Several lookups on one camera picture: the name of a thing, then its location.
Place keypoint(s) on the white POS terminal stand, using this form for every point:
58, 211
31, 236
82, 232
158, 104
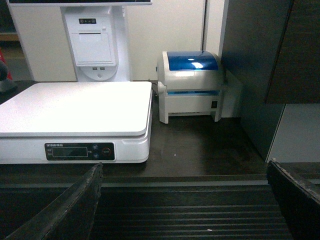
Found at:
97, 34

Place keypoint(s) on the white checkout scale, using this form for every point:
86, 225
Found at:
77, 123

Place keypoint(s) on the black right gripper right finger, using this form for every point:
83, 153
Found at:
298, 200

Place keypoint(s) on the white partition panel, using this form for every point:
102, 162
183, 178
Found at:
166, 25

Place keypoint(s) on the white and blue label printer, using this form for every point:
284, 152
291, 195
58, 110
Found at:
195, 83

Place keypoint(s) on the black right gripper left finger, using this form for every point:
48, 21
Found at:
70, 216

